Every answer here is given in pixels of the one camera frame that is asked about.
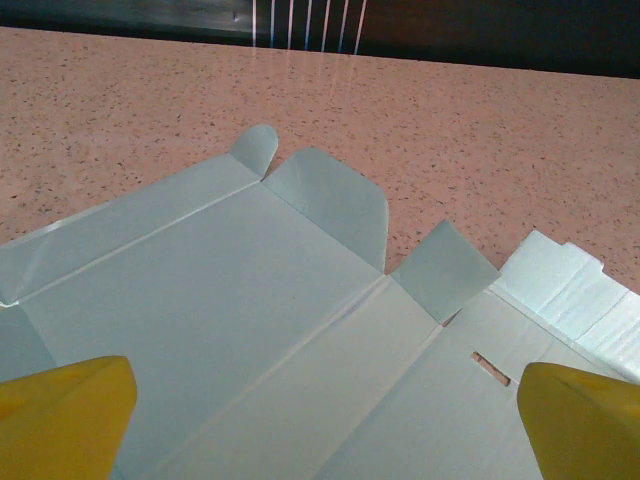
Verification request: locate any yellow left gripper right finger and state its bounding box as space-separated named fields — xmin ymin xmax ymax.
xmin=517 ymin=362 xmax=640 ymax=480

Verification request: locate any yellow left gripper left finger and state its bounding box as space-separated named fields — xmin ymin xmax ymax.
xmin=0 ymin=355 xmax=138 ymax=480

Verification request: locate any pale green paper box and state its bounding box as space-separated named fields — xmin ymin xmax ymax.
xmin=0 ymin=123 xmax=640 ymax=480

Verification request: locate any blue printed backdrop panel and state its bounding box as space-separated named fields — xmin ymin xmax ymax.
xmin=0 ymin=0 xmax=640 ymax=80

